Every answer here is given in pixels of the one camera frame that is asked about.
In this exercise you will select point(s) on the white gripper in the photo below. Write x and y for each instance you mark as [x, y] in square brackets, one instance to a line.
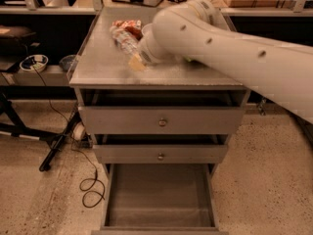
[145, 53]

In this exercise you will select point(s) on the clear plastic water bottle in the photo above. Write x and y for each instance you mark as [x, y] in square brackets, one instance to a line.
[125, 41]

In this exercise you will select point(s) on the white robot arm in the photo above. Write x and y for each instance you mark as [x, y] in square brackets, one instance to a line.
[280, 71]

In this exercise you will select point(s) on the top grey drawer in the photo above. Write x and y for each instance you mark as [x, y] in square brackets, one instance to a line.
[160, 112]

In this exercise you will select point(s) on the grey metal drawer cabinet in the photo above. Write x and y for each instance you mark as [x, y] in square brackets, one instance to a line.
[103, 67]

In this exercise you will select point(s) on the middle grey drawer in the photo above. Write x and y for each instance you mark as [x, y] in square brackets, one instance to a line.
[161, 149]

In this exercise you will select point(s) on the bottom grey open drawer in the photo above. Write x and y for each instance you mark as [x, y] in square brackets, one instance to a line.
[159, 199]

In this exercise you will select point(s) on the white ceramic bowl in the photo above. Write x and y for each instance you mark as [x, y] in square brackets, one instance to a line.
[146, 29]

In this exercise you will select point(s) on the orange red snack bag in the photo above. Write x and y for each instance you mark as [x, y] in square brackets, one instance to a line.
[132, 26]

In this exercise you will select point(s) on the dark round dish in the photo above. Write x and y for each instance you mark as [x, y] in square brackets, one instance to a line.
[67, 62]

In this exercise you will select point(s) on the white bowl with items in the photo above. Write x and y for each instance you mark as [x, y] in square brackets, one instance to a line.
[34, 63]

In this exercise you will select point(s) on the black bag on shelf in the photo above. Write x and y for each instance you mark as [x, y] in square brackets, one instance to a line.
[15, 40]

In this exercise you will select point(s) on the black stand legs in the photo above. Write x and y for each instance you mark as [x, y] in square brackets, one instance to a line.
[18, 129]

